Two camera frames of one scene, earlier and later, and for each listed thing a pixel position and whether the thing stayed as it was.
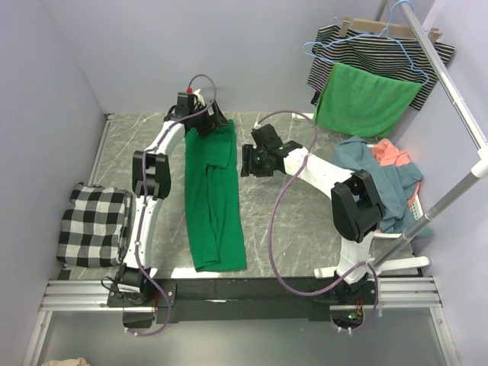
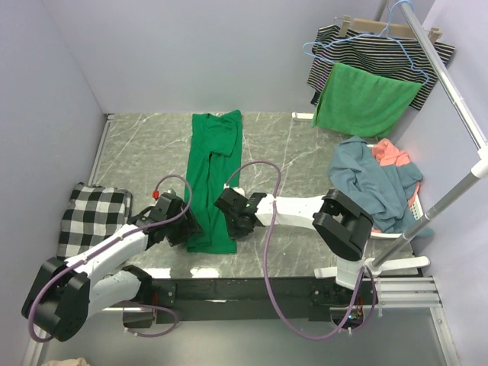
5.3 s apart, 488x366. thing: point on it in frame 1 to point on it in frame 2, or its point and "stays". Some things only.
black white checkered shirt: x=95 y=226 stays
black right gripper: x=248 y=152 to x=235 y=234
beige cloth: x=79 y=361 stays
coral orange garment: x=387 y=154 stays
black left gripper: x=216 y=120 to x=190 y=227
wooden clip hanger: x=387 y=27 stays
